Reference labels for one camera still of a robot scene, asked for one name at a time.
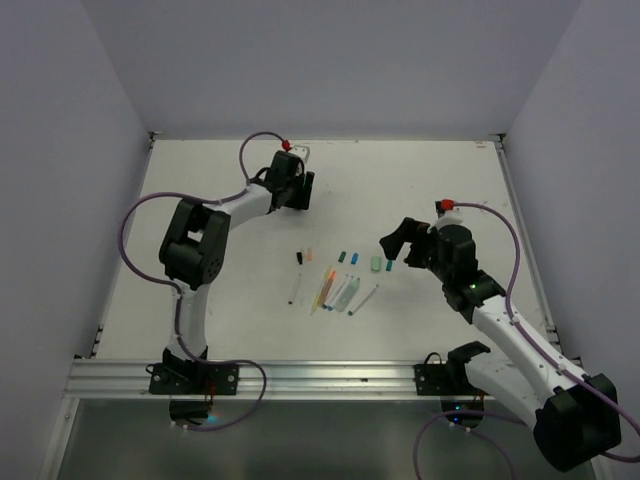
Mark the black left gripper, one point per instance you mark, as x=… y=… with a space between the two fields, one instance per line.
x=300 y=200

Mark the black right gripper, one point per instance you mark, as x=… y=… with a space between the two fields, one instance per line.
x=393 y=242

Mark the pale green highlighter cap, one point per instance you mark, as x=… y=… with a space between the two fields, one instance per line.
x=376 y=263

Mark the teal capped white marker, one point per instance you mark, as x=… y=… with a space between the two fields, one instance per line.
x=363 y=300

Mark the pale green translucent highlighter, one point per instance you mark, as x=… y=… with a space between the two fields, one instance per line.
x=347 y=295

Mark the orange brown highlighter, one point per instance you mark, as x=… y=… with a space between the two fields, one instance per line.
x=328 y=286

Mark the yellow slim highlighter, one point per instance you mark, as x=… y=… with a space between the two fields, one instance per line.
x=321 y=289

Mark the blue capped white marker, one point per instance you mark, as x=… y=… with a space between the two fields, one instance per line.
x=345 y=286

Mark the dark green capped marker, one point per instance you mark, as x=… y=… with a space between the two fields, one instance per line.
x=335 y=292

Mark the black capped whiteboard pen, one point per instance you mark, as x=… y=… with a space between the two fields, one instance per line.
x=295 y=288

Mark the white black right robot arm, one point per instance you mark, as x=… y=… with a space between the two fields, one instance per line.
x=571 y=413

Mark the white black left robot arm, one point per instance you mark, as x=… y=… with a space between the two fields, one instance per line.
x=193 y=249

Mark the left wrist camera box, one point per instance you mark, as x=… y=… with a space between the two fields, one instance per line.
x=302 y=151

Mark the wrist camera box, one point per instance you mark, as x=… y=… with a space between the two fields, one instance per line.
x=302 y=151
x=447 y=214

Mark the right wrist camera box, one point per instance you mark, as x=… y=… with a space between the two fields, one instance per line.
x=447 y=214

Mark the aluminium front rail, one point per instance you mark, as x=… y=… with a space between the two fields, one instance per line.
x=276 y=380

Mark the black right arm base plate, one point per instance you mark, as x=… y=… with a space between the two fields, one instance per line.
x=435 y=380

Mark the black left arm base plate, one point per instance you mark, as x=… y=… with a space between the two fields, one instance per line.
x=192 y=387

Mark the aluminium side rail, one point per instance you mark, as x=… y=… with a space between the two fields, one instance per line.
x=546 y=316

